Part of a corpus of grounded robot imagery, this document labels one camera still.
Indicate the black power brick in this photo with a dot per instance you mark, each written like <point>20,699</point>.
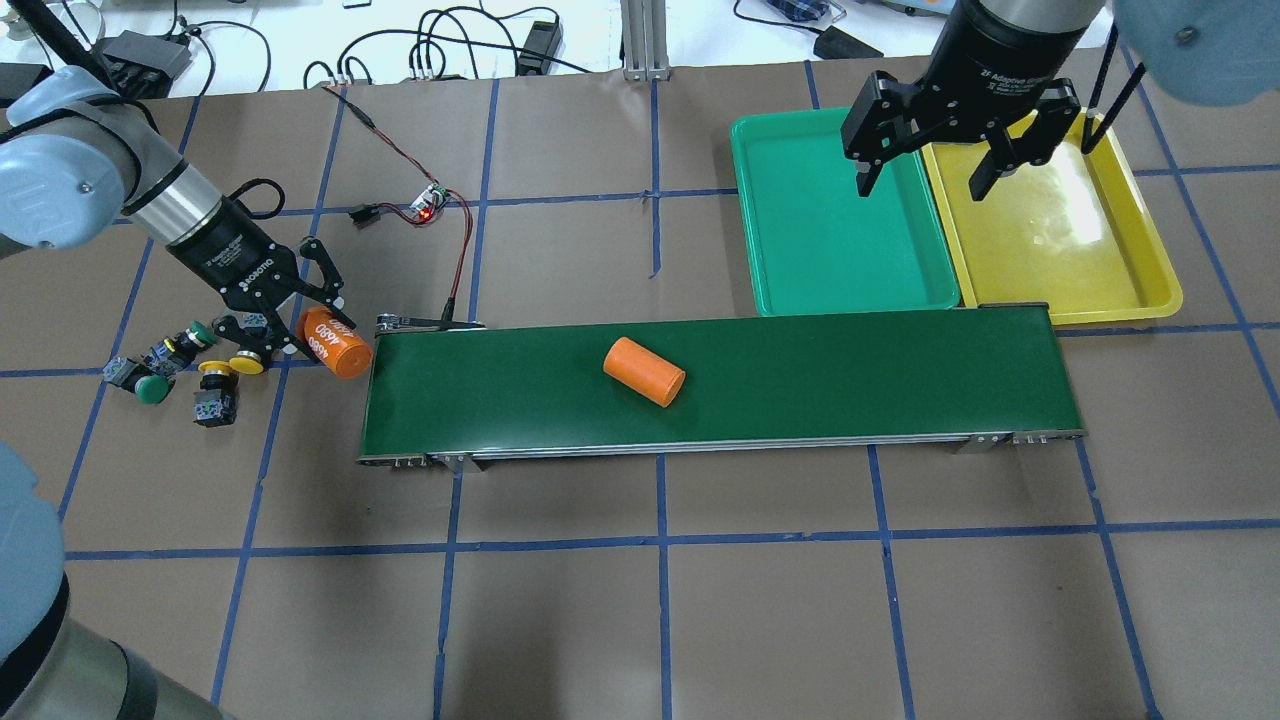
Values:
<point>834,43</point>

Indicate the yellow push button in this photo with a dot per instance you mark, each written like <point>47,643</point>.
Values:
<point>248,360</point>
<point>215,403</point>

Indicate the folded blue plaid umbrella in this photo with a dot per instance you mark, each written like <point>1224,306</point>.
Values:
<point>802,11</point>

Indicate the plain orange cylinder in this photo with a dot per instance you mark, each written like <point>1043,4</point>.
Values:
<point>643,371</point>

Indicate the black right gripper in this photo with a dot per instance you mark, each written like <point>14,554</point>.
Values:
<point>985,62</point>

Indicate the yellow plastic tray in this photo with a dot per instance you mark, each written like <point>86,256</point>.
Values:
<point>1074,234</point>

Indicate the aluminium frame post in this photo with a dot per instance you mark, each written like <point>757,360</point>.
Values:
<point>644,51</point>

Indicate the small controller circuit board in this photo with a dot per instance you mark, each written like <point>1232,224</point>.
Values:
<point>426,207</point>

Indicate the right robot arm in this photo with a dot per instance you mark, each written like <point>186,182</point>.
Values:
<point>1211,53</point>

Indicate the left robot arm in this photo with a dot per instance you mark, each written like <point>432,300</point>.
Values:
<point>78,156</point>

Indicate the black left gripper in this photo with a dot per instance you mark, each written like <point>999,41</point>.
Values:
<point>219,251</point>

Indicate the green conveyor belt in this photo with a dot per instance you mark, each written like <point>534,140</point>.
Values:
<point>980,376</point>

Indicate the green plastic tray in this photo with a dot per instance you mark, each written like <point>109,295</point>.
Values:
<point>814,245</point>

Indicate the black power adapter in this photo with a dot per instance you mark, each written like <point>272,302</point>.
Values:
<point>538,54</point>

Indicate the orange cylinder marked 4680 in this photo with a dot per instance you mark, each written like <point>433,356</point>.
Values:
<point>333,342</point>

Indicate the green push button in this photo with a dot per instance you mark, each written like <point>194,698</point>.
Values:
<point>175,353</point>
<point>134,377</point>

